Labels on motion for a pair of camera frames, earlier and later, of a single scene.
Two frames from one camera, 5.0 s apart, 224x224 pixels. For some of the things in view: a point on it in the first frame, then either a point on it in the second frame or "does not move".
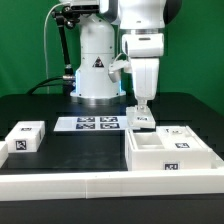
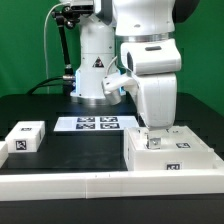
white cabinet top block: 25,136 does not move
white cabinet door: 140,120 -> 137,141
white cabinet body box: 167,148 does not move
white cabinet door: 180,138 does not move
